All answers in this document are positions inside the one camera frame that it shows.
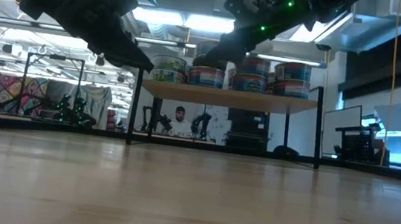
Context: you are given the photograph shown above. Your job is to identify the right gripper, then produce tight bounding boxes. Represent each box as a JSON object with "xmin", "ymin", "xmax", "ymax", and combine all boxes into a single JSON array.
[{"xmin": 191, "ymin": 0, "xmax": 320, "ymax": 81}]

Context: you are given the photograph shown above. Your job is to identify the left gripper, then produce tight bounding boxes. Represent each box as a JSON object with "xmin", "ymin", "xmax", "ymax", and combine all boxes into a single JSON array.
[{"xmin": 49, "ymin": 0, "xmax": 161, "ymax": 73}]

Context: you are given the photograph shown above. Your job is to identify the wooden shelf black metal legs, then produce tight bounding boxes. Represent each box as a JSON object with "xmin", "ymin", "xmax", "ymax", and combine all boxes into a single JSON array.
[{"xmin": 124, "ymin": 66, "xmax": 329, "ymax": 171}]

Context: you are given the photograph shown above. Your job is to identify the grey cloth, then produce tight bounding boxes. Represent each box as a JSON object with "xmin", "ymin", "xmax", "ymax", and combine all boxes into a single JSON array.
[{"xmin": 41, "ymin": 79, "xmax": 114, "ymax": 131}]

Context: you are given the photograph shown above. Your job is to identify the person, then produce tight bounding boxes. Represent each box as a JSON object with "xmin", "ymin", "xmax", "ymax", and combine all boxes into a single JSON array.
[{"xmin": 167, "ymin": 104, "xmax": 197, "ymax": 137}]

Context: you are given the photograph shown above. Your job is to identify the black robot green lights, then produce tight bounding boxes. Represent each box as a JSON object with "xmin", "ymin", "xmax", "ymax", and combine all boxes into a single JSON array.
[{"xmin": 51, "ymin": 92, "xmax": 100, "ymax": 130}]

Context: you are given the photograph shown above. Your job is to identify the black cabinet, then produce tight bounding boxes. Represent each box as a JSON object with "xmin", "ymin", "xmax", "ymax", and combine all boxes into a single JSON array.
[{"xmin": 224, "ymin": 107, "xmax": 272, "ymax": 152}]

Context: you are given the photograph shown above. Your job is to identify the colourful patterned quilt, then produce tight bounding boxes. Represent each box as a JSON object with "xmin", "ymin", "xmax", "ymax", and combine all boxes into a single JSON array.
[{"xmin": 0, "ymin": 73, "xmax": 50, "ymax": 118}]

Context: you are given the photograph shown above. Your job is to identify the white board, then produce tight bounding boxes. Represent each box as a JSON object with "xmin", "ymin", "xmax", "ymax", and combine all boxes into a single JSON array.
[{"xmin": 319, "ymin": 102, "xmax": 365, "ymax": 159}]

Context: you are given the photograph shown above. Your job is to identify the black crate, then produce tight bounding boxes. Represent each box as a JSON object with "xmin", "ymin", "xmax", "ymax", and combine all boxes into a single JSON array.
[{"xmin": 331, "ymin": 122, "xmax": 379, "ymax": 165}]

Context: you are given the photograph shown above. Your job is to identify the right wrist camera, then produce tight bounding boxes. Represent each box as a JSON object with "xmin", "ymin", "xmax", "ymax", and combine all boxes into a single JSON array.
[{"xmin": 222, "ymin": 0, "xmax": 275, "ymax": 27}]

